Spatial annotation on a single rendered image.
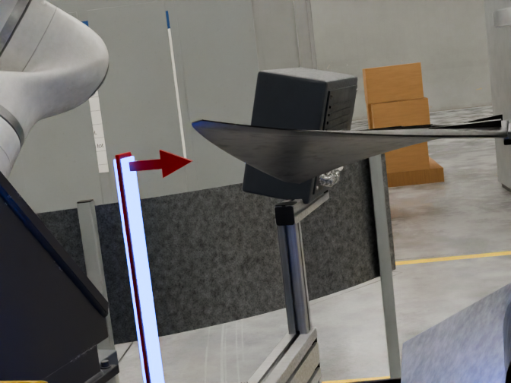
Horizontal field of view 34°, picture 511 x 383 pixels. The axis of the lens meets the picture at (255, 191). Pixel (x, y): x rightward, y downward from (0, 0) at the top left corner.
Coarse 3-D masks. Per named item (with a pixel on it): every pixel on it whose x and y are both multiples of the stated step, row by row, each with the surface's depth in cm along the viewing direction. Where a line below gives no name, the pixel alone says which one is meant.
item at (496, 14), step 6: (492, 12) 62; (498, 12) 60; (504, 12) 60; (510, 12) 59; (498, 18) 60; (504, 18) 60; (510, 18) 59; (498, 24) 60; (504, 24) 60; (510, 24) 60
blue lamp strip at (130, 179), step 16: (128, 160) 72; (128, 176) 72; (128, 192) 72; (128, 208) 72; (144, 240) 74; (144, 256) 74; (144, 272) 74; (144, 288) 74; (144, 304) 74; (144, 320) 73; (160, 368) 76
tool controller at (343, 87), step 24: (264, 72) 127; (288, 72) 131; (312, 72) 139; (336, 72) 149; (264, 96) 127; (288, 96) 126; (312, 96) 125; (336, 96) 131; (264, 120) 128; (288, 120) 127; (312, 120) 126; (336, 120) 133; (264, 192) 130; (288, 192) 129; (312, 192) 129
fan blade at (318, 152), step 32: (224, 128) 61; (256, 128) 60; (384, 128) 64; (416, 128) 63; (448, 128) 61; (480, 128) 60; (256, 160) 74; (288, 160) 74; (320, 160) 75; (352, 160) 76
